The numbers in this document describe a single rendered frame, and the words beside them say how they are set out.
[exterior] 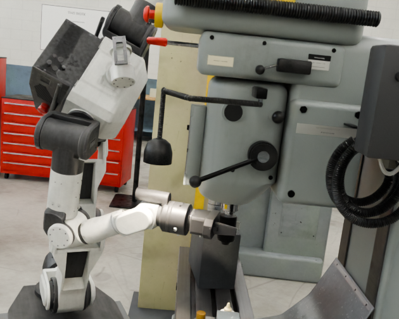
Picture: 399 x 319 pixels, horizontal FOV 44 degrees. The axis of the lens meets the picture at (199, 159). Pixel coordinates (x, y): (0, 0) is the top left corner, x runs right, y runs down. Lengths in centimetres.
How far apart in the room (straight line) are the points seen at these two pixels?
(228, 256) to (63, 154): 61
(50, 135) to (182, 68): 170
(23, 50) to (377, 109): 1008
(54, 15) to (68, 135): 932
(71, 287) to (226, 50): 122
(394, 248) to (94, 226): 80
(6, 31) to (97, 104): 953
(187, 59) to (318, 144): 188
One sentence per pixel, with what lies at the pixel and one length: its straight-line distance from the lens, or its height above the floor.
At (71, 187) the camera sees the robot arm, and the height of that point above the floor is 128.
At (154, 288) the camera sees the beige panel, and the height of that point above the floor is 17.
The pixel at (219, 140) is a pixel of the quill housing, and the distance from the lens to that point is 118.
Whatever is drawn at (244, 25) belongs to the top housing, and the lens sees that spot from 114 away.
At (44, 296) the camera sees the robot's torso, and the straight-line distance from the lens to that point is 209.
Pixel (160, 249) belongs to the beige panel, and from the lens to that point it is 322.
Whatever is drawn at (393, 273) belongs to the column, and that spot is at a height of 121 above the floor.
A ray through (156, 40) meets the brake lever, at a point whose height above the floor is 170.
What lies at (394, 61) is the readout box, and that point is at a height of 170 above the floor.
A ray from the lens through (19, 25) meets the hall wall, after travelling 1084.
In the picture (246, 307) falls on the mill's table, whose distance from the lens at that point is 154.
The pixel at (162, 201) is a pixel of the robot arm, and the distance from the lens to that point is 134.
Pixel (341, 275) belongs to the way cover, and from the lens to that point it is 153.
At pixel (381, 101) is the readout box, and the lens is 96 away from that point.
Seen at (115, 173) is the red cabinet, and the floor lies 25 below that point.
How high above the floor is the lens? 166
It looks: 11 degrees down
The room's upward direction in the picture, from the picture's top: 6 degrees clockwise
